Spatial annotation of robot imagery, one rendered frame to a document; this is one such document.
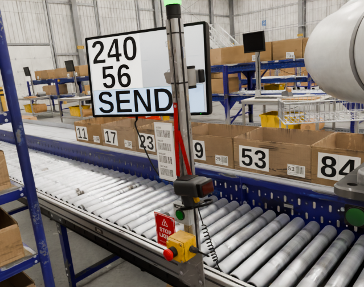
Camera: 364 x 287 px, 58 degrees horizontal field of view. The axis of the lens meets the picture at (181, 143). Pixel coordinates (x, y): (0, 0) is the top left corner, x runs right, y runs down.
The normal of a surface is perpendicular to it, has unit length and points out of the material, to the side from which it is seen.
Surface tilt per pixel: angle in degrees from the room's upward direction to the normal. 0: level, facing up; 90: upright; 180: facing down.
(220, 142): 90
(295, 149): 90
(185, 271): 90
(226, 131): 90
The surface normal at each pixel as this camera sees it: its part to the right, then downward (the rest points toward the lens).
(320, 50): -1.00, -0.03
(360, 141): -0.67, 0.22
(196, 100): -0.40, 0.18
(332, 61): -0.97, 0.24
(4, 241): 0.69, 0.11
